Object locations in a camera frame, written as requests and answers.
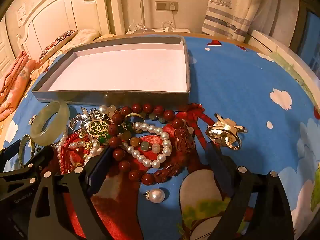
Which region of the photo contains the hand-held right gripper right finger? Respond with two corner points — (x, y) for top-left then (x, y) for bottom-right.
(206, 140), (295, 240)

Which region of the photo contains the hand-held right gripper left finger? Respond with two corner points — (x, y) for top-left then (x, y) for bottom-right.
(27, 144), (112, 240)

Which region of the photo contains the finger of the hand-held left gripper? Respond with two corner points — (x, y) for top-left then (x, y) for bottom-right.
(0, 145), (56, 189)
(0, 140), (22, 167)

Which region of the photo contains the thin yellowish bangle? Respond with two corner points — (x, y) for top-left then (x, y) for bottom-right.
(19, 134), (40, 169)

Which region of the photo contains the pale green jade bangle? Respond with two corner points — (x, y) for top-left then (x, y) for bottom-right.
(30, 99), (70, 147)

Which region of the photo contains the large gold ornament ring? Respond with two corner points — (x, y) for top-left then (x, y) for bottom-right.
(205, 113), (249, 151)

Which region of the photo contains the multicoloured bead bracelet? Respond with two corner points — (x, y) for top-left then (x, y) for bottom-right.
(99, 114), (167, 153)

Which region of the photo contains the silver leaf brooch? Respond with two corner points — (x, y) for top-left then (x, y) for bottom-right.
(69, 107), (100, 132)

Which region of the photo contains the white pearl necklace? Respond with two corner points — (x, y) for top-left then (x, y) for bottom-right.
(56, 105), (173, 169)

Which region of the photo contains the red bead bracelet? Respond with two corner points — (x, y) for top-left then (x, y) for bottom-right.
(107, 102), (184, 184)

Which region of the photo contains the shallow grey cardboard box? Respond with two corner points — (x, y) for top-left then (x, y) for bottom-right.
(32, 35), (192, 105)

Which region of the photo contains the green and gold pendant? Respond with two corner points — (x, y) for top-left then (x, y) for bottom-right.
(87, 119), (108, 138)

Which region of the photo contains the large pearl earring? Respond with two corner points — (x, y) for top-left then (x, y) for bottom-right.
(143, 188), (165, 203)

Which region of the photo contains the folded pink quilt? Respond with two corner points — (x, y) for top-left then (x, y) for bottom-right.
(0, 51), (40, 115)

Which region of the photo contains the blue cartoon cloud blanket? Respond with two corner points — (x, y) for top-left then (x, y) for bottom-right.
(0, 36), (320, 240)

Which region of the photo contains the white panelled door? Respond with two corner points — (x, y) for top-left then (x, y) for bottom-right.
(0, 15), (15, 80)

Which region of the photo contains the embroidered dark pillow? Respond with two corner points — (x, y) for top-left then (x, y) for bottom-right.
(39, 29), (78, 60)

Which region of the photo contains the white wooden headboard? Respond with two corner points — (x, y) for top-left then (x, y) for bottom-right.
(5, 0), (125, 63)

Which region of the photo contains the cream floral pillow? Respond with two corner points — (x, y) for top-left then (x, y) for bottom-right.
(72, 29), (100, 43)

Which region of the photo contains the white nightstand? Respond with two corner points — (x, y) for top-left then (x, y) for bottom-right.
(125, 27), (193, 34)

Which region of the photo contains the boat print curtain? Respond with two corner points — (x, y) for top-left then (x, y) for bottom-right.
(201, 0), (300, 47)

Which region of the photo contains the window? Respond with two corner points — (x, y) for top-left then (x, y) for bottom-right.
(297, 7), (320, 80)

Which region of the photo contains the red woven cord bracelet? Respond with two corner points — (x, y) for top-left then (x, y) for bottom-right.
(60, 132), (87, 175)

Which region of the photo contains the dark red carved bracelet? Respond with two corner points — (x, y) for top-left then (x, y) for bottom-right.
(154, 126), (195, 180)

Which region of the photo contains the red knotted cord tassel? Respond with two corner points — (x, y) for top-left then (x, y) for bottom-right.
(179, 102), (213, 150)

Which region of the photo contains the plain gold ring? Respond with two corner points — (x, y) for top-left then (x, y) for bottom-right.
(124, 112), (145, 124)

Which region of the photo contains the white wooden rail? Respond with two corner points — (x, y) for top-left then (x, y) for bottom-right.
(250, 29), (320, 88)

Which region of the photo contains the white charger cable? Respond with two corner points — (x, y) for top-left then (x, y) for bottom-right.
(126, 10), (175, 34)

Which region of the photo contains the wall socket plate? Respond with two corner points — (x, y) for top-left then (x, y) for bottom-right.
(155, 1), (179, 12)

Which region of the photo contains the white wall conduit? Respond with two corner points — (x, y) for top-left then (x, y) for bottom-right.
(138, 0), (146, 30)

